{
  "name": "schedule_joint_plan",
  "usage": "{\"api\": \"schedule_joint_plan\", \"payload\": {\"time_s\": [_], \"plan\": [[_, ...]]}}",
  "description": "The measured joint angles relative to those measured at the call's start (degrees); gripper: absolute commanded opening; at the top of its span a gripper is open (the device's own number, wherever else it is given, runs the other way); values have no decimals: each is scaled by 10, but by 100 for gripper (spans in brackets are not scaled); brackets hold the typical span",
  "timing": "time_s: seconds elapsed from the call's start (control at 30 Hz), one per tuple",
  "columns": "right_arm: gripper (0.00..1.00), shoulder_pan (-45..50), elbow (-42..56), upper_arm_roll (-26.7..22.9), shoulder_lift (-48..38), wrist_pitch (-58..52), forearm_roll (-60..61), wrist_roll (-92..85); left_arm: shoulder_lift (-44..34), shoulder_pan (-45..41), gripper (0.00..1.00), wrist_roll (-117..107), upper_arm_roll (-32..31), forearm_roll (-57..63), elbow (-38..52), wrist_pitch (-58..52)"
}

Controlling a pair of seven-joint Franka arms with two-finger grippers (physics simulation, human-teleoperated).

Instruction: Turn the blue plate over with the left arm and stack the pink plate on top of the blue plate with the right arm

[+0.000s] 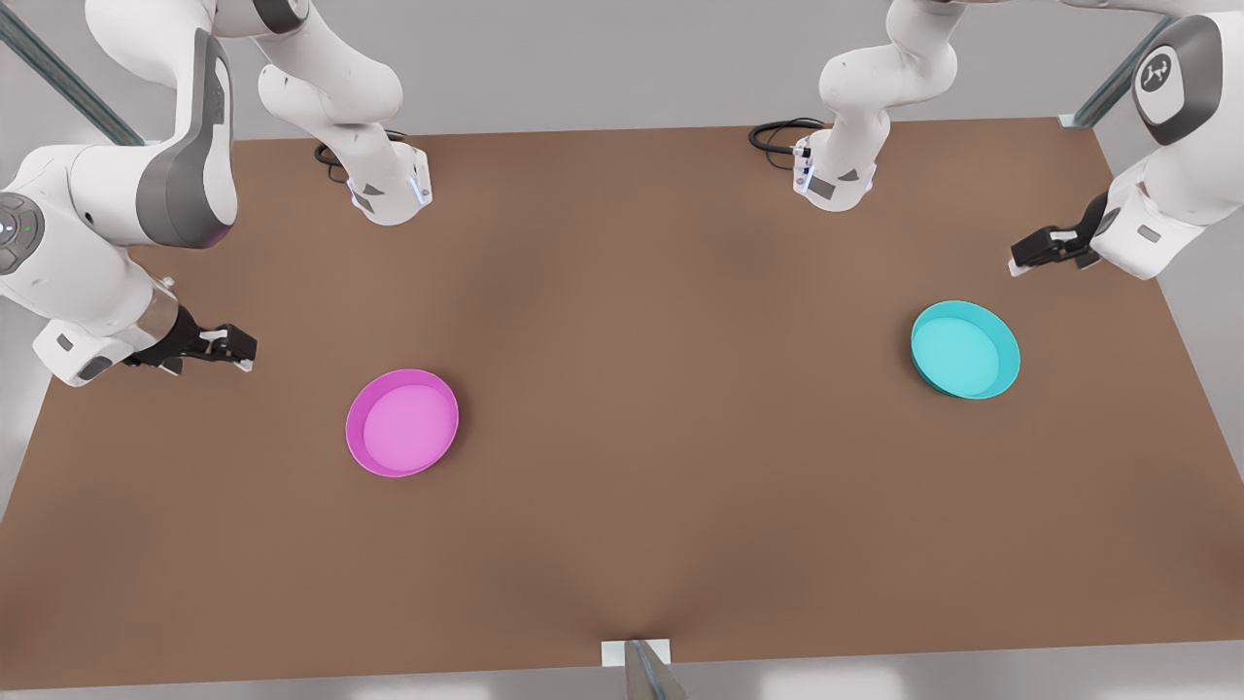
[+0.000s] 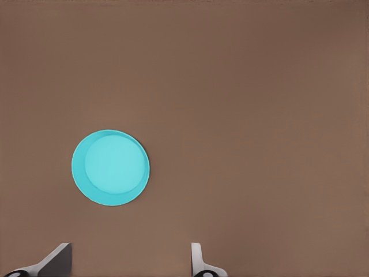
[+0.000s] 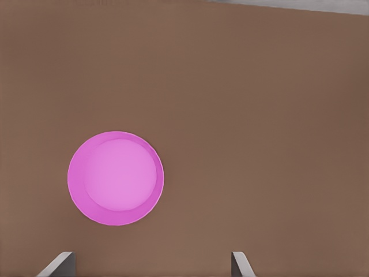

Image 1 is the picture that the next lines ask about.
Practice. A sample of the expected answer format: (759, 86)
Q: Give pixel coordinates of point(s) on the blue plate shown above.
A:
(965, 349)

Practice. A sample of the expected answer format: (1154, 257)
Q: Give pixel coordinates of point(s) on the silver frame post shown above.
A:
(646, 671)
(1118, 78)
(68, 78)

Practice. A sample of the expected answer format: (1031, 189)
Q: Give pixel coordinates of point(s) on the pink plate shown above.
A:
(402, 422)

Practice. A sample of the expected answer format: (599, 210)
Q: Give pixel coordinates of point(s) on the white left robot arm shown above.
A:
(1181, 146)

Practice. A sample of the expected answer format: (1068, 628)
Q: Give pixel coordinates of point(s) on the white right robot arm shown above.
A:
(185, 185)

